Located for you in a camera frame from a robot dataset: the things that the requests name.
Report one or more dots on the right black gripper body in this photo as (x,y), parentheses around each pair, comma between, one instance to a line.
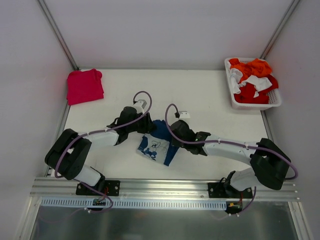
(175,137)

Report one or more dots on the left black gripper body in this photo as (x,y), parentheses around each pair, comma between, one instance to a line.
(146,123)

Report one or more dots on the navy blue t-shirt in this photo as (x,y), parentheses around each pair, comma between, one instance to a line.
(157,145)

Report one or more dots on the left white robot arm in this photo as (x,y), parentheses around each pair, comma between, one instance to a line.
(68,154)

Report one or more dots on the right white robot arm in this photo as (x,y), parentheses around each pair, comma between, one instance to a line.
(267,164)

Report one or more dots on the red t-shirt in basket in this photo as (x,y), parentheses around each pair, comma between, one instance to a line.
(263,97)

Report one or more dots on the folded pink t-shirt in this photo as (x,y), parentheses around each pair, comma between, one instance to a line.
(84,86)

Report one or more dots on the white t-shirt in basket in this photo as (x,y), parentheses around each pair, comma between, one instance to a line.
(249,88)

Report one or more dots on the orange t-shirt in basket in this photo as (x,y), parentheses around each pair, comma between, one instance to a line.
(256,67)

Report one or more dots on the white plastic basket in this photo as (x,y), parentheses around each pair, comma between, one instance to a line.
(274,95)

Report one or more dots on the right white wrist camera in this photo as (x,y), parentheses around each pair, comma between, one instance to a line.
(183,116)

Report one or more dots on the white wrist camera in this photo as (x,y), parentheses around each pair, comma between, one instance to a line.
(183,116)
(139,106)

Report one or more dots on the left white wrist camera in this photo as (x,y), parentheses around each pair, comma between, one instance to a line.
(139,106)

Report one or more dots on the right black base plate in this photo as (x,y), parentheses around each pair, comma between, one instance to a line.
(217,190)

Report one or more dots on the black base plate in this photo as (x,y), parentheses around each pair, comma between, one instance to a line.
(217,190)
(107,187)

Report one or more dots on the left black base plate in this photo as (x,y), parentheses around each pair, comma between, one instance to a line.
(107,187)

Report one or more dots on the aluminium mounting rail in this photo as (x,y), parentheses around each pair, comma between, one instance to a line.
(159,189)

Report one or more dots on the white slotted cable duct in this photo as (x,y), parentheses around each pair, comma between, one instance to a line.
(118,203)

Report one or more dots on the left aluminium corner post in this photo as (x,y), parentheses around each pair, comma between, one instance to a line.
(57,33)

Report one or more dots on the aluminium corner post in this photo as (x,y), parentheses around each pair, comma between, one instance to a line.
(57,33)
(280,27)

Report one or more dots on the right aluminium corner post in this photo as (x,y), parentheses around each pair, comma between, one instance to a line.
(280,27)

